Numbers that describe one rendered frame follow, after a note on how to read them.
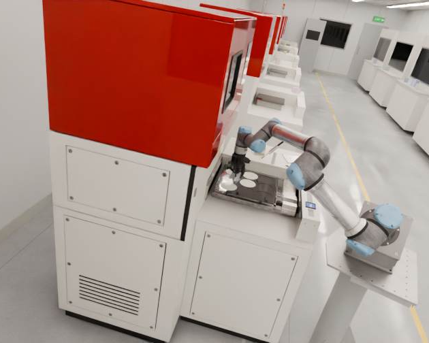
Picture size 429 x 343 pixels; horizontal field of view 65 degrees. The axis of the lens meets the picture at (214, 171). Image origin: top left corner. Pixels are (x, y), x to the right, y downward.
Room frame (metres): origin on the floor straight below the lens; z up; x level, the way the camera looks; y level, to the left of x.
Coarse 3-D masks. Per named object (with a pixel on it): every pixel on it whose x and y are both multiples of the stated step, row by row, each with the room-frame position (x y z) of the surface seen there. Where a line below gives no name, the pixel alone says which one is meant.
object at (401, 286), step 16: (336, 240) 1.53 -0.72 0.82; (336, 256) 1.39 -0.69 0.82; (416, 256) 1.52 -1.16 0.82; (352, 272) 1.29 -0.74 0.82; (368, 272) 1.31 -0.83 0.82; (384, 272) 1.33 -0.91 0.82; (400, 272) 1.36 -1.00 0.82; (416, 272) 1.38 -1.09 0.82; (368, 288) 1.24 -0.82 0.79; (384, 288) 1.22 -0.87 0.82; (400, 288) 1.24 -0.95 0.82; (416, 288) 1.26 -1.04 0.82; (416, 304) 1.16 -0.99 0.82
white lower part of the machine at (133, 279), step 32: (64, 224) 1.37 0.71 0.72; (96, 224) 1.34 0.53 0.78; (64, 256) 1.37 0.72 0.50; (96, 256) 1.34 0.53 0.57; (128, 256) 1.32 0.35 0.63; (160, 256) 1.30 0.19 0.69; (64, 288) 1.37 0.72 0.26; (96, 288) 1.35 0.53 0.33; (128, 288) 1.32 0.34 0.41; (160, 288) 1.32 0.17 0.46; (96, 320) 1.37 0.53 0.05; (128, 320) 1.32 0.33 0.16; (160, 320) 1.29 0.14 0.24
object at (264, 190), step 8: (264, 176) 1.99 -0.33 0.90; (240, 184) 1.81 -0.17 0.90; (256, 184) 1.85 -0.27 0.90; (264, 184) 1.87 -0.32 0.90; (272, 184) 1.89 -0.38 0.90; (232, 192) 1.70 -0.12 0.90; (240, 192) 1.72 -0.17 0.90; (248, 192) 1.74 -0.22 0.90; (256, 192) 1.76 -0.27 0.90; (264, 192) 1.78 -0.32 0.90; (272, 192) 1.79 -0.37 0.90; (264, 200) 1.68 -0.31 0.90; (272, 200) 1.70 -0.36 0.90
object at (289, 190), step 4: (284, 184) 1.96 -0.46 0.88; (288, 184) 1.97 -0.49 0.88; (284, 188) 1.92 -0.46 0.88; (288, 188) 1.93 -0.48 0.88; (292, 188) 1.94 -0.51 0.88; (284, 192) 1.86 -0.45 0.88; (288, 192) 1.87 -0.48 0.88; (292, 192) 1.88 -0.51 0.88; (292, 196) 1.83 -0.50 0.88; (284, 208) 1.66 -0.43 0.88; (284, 212) 1.66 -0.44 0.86; (288, 212) 1.65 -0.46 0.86; (292, 212) 1.65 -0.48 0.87
